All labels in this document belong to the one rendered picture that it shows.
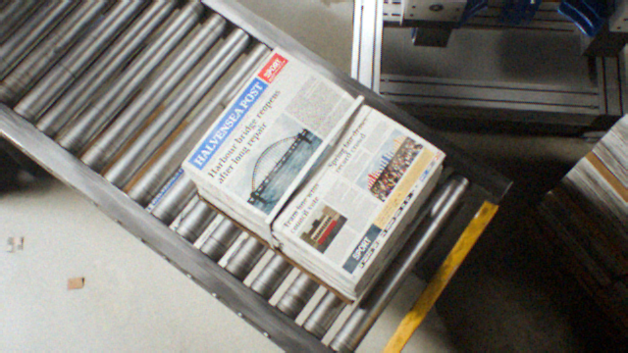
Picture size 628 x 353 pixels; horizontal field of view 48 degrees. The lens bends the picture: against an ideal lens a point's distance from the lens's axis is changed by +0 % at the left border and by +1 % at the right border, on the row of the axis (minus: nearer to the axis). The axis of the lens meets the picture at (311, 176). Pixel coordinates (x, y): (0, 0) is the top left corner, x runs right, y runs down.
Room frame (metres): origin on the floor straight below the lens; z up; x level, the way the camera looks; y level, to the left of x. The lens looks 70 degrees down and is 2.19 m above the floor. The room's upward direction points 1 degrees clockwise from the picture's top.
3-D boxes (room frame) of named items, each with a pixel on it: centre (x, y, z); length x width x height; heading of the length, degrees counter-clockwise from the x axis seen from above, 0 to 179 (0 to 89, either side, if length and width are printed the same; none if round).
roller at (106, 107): (0.73, 0.39, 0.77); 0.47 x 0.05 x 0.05; 144
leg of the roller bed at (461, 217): (0.48, -0.38, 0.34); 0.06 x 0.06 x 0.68; 54
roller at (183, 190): (0.58, 0.18, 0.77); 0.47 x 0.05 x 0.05; 144
